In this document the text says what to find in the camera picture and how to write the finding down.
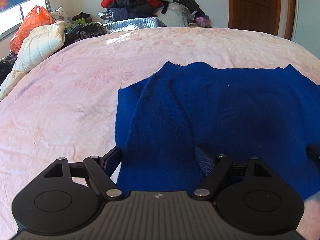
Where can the window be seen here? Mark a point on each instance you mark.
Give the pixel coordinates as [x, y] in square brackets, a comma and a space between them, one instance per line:
[25, 15]

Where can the green and black box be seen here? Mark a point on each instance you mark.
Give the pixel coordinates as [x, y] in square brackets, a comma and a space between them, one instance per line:
[81, 19]

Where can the blue beaded sweater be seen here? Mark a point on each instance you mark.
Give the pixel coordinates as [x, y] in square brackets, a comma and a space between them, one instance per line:
[212, 120]

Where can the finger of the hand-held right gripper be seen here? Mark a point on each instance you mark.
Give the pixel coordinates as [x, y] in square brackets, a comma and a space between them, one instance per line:
[313, 153]

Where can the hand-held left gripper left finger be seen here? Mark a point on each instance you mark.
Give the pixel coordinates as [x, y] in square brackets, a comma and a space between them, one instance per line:
[112, 158]

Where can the pile of clothes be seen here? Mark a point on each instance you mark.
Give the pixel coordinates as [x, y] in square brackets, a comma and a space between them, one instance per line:
[135, 0]

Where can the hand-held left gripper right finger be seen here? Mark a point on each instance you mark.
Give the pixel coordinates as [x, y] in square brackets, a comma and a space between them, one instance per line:
[203, 161]

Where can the pale sliding wardrobe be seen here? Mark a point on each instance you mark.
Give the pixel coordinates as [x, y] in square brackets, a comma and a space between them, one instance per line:
[307, 10]

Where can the purple bag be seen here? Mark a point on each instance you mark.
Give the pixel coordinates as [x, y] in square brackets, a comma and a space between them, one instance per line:
[202, 21]

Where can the light blue quilt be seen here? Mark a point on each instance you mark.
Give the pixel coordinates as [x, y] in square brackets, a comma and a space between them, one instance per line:
[135, 25]

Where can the dark patterned cloth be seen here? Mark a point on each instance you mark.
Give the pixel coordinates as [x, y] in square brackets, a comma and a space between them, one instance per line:
[6, 67]

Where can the clear plastic bag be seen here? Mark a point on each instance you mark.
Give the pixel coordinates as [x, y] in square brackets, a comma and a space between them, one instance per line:
[178, 11]

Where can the brown wooden door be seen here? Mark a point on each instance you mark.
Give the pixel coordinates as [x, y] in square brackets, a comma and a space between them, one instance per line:
[257, 5]

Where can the black bag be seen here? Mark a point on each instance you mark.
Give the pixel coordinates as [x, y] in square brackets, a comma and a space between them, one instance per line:
[191, 5]

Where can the dark furry cloth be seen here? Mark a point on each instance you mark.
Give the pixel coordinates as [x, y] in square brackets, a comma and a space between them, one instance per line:
[90, 31]

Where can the orange plastic bag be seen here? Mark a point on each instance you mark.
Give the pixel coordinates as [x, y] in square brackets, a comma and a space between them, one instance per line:
[32, 21]

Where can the grey floral pillow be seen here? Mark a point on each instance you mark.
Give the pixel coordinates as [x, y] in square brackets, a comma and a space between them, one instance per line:
[60, 16]

